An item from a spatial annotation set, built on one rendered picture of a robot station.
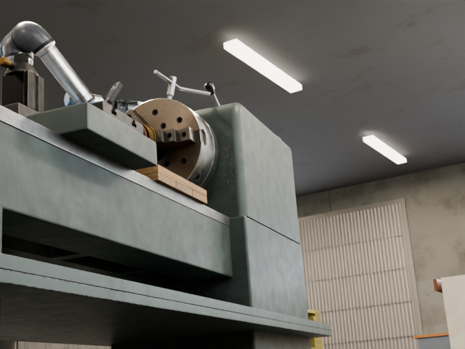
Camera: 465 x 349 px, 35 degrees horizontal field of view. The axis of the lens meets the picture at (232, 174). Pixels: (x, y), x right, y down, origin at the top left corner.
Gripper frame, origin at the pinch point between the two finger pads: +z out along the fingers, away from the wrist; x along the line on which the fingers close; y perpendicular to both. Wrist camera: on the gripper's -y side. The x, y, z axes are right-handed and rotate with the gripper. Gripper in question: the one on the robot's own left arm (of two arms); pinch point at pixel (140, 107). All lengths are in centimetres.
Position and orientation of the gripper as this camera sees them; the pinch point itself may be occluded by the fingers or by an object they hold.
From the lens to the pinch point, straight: 332.7
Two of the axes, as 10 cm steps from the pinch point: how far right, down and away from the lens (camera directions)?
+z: 7.9, 1.2, 6.0
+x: 6.2, -1.3, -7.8
